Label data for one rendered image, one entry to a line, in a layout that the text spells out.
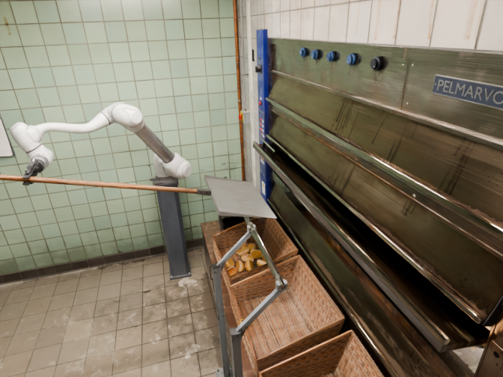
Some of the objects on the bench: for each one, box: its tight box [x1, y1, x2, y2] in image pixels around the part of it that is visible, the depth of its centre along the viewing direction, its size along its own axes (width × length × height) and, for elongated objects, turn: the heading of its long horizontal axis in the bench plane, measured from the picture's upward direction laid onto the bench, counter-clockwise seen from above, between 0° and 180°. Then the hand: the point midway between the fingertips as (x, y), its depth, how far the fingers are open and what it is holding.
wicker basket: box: [213, 218, 299, 296], centre depth 244 cm, size 49×56×28 cm
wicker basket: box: [229, 255, 345, 377], centre depth 192 cm, size 49×56×28 cm
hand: (27, 179), depth 182 cm, fingers closed on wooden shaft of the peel, 3 cm apart
